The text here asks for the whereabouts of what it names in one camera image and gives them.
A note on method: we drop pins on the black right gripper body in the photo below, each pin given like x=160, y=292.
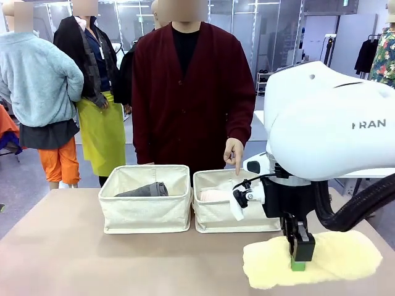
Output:
x=284, y=197

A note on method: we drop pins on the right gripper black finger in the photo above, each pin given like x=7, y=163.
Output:
x=287, y=234
x=304, y=246

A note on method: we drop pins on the yellow towel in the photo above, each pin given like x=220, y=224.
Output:
x=339, y=256

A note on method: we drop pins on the pink towel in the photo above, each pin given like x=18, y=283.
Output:
x=214, y=195

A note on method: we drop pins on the grey towel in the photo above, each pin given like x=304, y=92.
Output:
x=145, y=190

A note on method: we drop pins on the person's left forearm maroon sleeve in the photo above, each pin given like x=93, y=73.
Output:
x=243, y=123

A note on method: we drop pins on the person's right forearm maroon sleeve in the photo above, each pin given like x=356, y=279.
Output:
x=142, y=135

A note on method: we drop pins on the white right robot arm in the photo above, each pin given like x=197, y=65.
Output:
x=324, y=117

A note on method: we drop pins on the person's left hand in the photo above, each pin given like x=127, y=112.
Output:
x=234, y=151

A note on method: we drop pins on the cream fabric basket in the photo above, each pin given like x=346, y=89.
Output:
x=216, y=216
x=148, y=212

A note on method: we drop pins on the white table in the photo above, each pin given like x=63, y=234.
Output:
x=258, y=123

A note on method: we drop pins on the white shoe rack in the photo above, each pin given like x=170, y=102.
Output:
x=262, y=83

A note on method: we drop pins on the person in maroon cardigan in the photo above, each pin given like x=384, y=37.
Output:
x=191, y=101

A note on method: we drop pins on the black tripod stand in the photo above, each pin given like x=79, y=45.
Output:
x=327, y=49

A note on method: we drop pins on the black hanging garment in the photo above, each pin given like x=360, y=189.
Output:
x=365, y=57

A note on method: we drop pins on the mannequin in floral shirt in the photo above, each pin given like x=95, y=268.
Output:
x=382, y=55

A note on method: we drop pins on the black clothes rack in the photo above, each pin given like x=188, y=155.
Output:
x=374, y=37

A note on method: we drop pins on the mannequin black coat yellow skirt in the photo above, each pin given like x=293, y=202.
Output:
x=98, y=129

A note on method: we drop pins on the bald mannequin in black clothes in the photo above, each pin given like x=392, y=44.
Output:
x=125, y=77

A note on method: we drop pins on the mannequin in light blue fleece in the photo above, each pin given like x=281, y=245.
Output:
x=37, y=77

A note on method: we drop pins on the orange cloth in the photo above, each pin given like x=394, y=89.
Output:
x=6, y=123

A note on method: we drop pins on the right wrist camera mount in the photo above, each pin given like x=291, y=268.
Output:
x=256, y=195

